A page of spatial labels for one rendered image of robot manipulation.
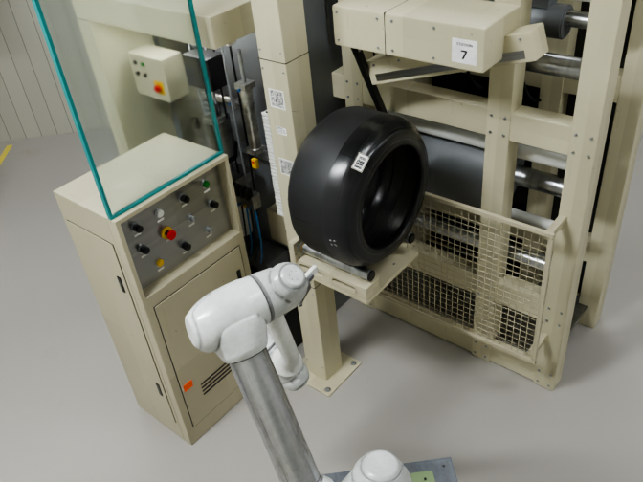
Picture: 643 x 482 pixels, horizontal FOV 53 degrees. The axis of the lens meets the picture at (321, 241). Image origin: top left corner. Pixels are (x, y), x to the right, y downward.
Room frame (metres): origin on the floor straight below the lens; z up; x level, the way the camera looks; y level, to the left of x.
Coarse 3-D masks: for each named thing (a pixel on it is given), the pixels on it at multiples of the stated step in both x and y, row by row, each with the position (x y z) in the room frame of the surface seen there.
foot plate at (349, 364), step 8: (304, 360) 2.35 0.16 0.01; (344, 360) 2.32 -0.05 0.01; (352, 360) 2.31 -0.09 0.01; (344, 368) 2.26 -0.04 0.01; (352, 368) 2.25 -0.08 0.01; (312, 376) 2.23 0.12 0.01; (336, 376) 2.22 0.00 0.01; (344, 376) 2.21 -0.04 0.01; (312, 384) 2.18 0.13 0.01; (320, 384) 2.17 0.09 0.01; (328, 384) 2.17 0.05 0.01; (336, 384) 2.16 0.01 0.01; (328, 392) 2.12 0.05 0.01
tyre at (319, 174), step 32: (320, 128) 2.08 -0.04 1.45; (352, 128) 2.03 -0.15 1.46; (384, 128) 2.02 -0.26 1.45; (416, 128) 2.18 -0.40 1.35; (320, 160) 1.96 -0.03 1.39; (352, 160) 1.91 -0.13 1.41; (384, 160) 2.35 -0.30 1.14; (416, 160) 2.15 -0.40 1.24; (288, 192) 2.00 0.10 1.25; (320, 192) 1.89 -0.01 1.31; (352, 192) 1.85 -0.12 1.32; (384, 192) 2.29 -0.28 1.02; (416, 192) 2.14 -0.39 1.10; (320, 224) 1.86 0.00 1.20; (352, 224) 1.82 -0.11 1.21; (384, 224) 2.18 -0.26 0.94; (352, 256) 1.84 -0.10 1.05; (384, 256) 1.95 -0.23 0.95
